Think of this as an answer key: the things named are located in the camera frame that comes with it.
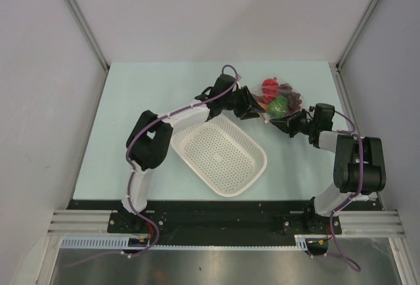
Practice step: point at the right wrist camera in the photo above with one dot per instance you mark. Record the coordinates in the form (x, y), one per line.
(324, 113)

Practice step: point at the green fake bell pepper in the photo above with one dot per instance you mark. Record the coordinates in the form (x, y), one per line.
(278, 107)

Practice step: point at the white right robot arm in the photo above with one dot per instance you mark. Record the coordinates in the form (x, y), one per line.
(358, 168)

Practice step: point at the front aluminium rail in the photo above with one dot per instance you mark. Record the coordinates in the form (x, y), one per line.
(348, 224)

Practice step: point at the clear zip top bag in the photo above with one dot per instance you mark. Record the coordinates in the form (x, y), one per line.
(257, 90)

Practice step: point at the left aluminium frame post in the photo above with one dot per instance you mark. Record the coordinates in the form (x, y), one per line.
(87, 33)

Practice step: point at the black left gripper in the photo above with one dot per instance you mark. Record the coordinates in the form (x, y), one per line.
(249, 109)

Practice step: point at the purple fake grape bunch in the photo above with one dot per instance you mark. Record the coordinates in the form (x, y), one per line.
(293, 97)

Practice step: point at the orange fake carrot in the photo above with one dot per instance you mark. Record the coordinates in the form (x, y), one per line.
(263, 105)

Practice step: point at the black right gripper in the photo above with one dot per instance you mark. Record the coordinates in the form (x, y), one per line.
(287, 124)

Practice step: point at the right aluminium frame post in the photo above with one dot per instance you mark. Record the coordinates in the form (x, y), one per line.
(359, 29)

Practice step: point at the white perforated plastic basket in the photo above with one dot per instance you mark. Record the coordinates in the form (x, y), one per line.
(221, 154)

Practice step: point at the aluminium frame post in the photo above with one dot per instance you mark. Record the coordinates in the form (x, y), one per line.
(359, 29)
(87, 33)

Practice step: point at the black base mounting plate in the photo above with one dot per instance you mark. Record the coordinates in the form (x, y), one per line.
(184, 236)

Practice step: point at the red fake apple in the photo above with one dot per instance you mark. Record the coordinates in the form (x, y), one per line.
(269, 88)

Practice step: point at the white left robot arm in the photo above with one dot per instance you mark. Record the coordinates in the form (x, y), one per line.
(150, 139)

